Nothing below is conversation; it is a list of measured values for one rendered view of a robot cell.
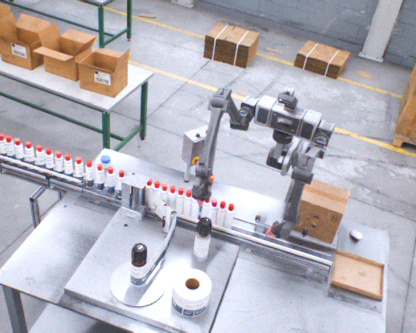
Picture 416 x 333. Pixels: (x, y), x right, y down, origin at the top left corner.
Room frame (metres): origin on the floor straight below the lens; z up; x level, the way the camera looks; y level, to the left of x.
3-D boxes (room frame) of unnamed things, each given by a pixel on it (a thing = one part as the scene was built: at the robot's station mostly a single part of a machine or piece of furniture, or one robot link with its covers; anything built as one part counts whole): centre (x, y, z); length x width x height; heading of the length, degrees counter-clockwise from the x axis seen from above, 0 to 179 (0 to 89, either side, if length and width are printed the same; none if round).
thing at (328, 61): (6.52, -1.38, 0.11); 0.65 x 0.54 x 0.22; 68
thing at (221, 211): (2.20, -0.12, 0.98); 0.05 x 0.05 x 0.20
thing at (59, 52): (4.03, 1.40, 0.96); 0.53 x 0.45 x 0.37; 162
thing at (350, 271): (2.01, -0.99, 0.85); 0.30 x 0.26 x 0.04; 77
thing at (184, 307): (1.62, -0.01, 0.95); 0.20 x 0.20 x 0.14
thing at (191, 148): (2.34, 0.07, 1.38); 0.17 x 0.10 x 0.19; 132
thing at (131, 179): (2.23, 0.42, 1.14); 0.14 x 0.11 x 0.01; 77
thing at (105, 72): (3.86, 1.02, 0.97); 0.51 x 0.39 x 0.37; 166
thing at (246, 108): (2.65, -0.18, 1.45); 0.09 x 0.08 x 0.12; 71
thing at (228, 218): (2.19, -0.17, 0.98); 0.05 x 0.05 x 0.20
